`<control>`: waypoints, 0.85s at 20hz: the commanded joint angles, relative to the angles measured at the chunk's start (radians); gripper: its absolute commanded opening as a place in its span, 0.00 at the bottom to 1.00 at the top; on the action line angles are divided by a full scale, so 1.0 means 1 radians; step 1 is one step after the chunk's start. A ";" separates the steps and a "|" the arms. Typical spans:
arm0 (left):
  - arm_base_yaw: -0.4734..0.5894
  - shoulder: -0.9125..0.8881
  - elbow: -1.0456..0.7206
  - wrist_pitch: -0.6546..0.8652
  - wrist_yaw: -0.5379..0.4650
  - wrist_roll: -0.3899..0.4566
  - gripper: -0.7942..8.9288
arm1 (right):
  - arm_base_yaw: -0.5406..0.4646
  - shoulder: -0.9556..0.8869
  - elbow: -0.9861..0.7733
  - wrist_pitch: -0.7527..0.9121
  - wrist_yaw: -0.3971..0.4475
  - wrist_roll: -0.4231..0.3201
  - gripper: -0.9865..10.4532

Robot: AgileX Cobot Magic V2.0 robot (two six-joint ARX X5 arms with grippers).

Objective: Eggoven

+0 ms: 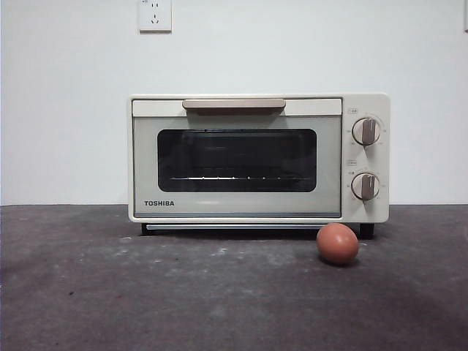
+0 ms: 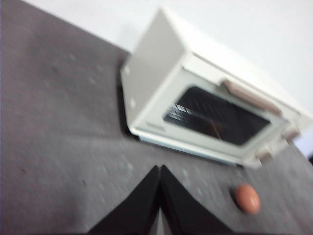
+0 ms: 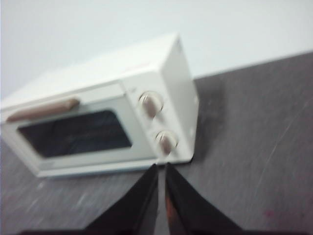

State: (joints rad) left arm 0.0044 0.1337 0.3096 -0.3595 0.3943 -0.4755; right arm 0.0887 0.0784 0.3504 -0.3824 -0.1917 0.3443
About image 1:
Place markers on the brown egg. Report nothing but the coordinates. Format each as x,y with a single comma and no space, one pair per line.
337,244

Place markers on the silver crumb tray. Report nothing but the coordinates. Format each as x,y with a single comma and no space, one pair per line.
241,227

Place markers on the black oven foot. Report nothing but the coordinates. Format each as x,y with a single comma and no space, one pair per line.
367,231
144,229

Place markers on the beige oven knob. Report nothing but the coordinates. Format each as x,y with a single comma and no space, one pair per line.
366,131
365,186

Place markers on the cream Toshiba toaster oven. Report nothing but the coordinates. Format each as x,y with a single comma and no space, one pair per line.
365,106

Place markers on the white wall socket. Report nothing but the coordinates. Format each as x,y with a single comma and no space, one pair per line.
155,16

